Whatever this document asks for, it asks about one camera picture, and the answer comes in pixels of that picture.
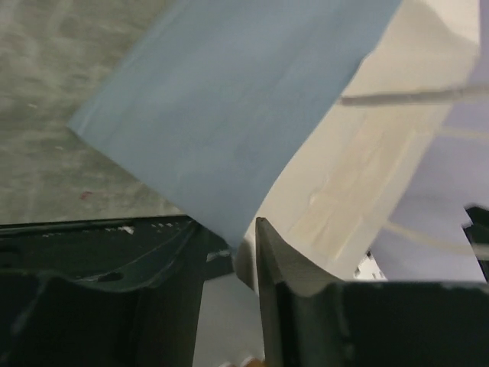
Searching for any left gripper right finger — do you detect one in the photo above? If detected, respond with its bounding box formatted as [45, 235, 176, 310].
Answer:
[255, 218, 488, 366]

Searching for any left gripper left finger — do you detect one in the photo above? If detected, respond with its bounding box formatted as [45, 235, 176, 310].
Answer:
[1, 217, 233, 366]

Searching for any light blue paper bag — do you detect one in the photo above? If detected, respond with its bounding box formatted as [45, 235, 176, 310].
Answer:
[69, 1, 488, 287]

